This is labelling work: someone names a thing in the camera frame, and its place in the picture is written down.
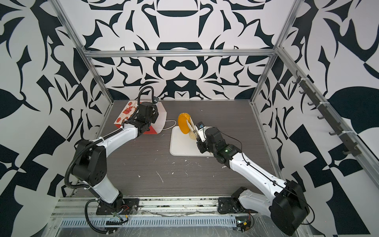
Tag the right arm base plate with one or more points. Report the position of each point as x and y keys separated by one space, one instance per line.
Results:
x=230 y=205

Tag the red white paper bag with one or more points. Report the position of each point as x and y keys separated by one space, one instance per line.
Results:
x=131 y=108

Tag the yellow oval fake bread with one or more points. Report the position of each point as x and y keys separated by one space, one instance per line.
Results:
x=182 y=118

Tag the small green circuit board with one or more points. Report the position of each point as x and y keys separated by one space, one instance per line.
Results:
x=244 y=223

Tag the grey wall hook rail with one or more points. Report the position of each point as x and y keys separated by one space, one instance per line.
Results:
x=329 y=114

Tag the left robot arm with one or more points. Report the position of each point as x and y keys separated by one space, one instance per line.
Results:
x=88 y=168

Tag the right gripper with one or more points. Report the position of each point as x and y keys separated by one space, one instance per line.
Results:
x=202 y=148

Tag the white plastic tray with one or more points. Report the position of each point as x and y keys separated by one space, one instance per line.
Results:
x=182 y=145

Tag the white slotted cable duct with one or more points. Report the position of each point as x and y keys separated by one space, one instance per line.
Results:
x=185 y=221

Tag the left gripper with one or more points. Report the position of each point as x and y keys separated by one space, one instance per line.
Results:
x=155 y=115

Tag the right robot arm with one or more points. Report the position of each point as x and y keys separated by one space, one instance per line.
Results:
x=283 y=201

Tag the white steamed bun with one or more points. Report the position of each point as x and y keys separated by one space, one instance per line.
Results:
x=192 y=135

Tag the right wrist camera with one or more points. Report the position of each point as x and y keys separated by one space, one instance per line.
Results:
x=200 y=131

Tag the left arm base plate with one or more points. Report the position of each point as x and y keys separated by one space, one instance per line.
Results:
x=123 y=206

